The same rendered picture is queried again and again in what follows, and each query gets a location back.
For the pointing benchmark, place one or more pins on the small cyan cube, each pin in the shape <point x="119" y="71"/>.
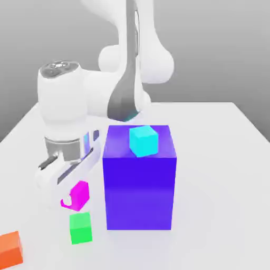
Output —
<point x="144" y="141"/>

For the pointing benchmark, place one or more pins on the large blue box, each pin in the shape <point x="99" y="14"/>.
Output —
<point x="139" y="189"/>

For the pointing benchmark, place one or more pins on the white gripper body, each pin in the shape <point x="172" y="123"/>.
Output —
<point x="69" y="170"/>

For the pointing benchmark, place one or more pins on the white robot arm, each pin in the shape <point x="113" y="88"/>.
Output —
<point x="63" y="101"/>

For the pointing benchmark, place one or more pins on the small orange cube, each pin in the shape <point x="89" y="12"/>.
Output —
<point x="9" y="251"/>

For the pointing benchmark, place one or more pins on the small magenta cube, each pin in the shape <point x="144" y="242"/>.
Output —
<point x="79" y="195"/>

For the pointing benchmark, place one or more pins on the small green cube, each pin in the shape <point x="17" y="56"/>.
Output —
<point x="80" y="228"/>

